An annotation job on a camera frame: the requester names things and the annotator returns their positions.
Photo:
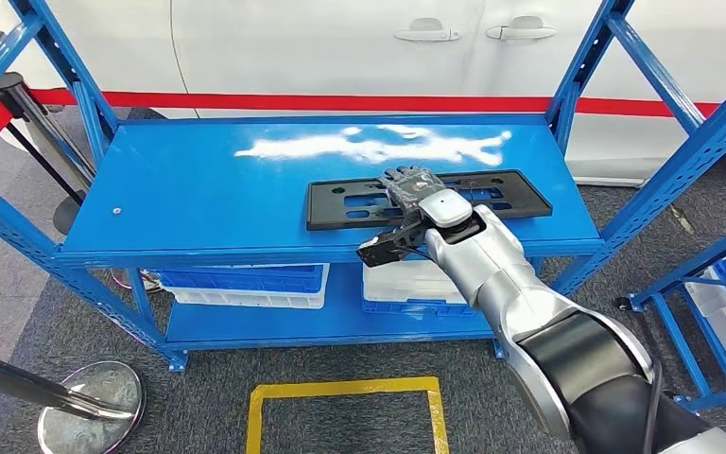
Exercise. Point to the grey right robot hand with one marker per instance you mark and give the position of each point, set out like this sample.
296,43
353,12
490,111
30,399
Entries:
413,188

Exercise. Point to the long black plastic part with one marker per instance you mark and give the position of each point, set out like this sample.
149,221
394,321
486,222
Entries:
325,207

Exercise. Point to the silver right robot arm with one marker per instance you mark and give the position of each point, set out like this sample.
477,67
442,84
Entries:
501,275

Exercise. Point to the blue metal shelf rack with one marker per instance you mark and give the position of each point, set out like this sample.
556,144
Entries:
212,188
695,262

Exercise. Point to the white car with red stripe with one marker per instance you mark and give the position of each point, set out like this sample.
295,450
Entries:
338,50

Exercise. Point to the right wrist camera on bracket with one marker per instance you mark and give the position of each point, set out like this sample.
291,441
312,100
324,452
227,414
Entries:
382,249

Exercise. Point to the black stanchion post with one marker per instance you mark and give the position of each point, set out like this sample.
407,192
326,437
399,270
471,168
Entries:
69,219

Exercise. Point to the chrome stanchion post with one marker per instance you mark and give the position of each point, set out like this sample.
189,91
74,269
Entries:
87,413
43,125

